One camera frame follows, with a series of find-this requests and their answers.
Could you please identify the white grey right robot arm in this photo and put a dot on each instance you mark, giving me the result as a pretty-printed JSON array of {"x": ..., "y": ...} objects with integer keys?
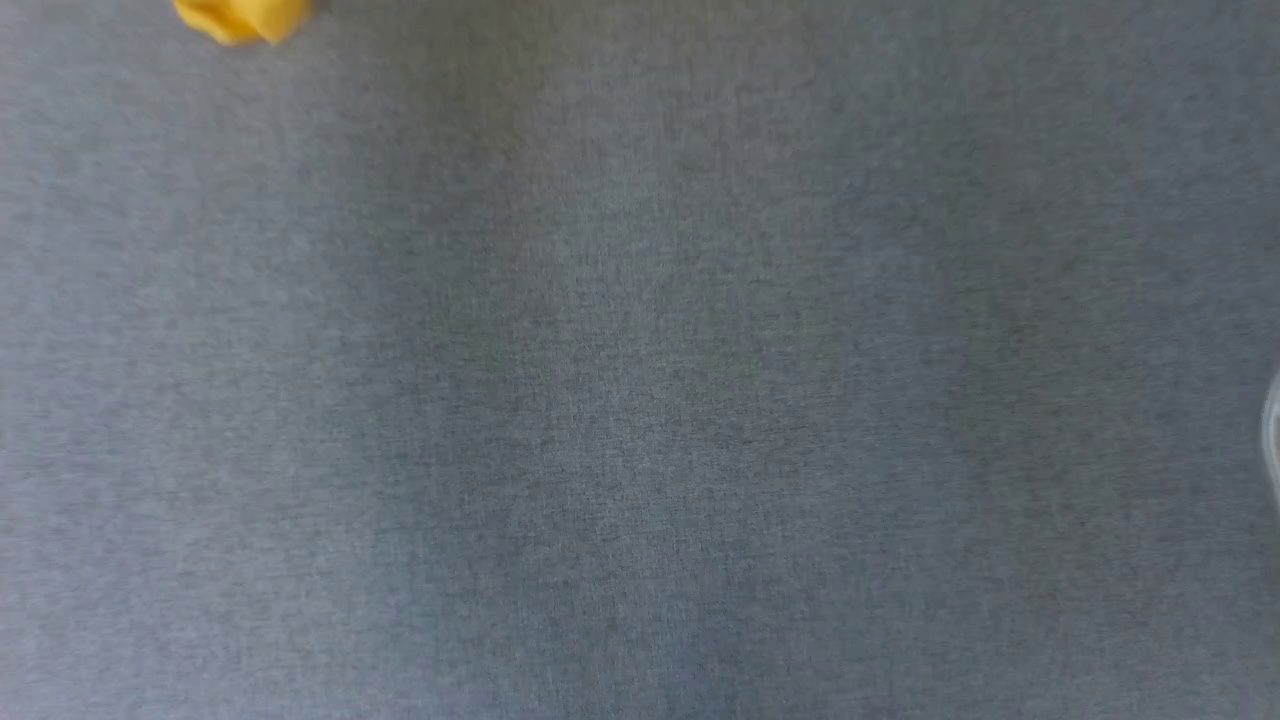
[{"x": 1273, "y": 440}]

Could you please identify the yellow cloth garment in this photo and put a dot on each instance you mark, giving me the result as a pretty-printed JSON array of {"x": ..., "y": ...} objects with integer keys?
[{"x": 245, "y": 15}]

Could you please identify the grey fabric sofa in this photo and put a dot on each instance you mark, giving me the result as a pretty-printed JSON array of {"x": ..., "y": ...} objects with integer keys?
[{"x": 640, "y": 380}]

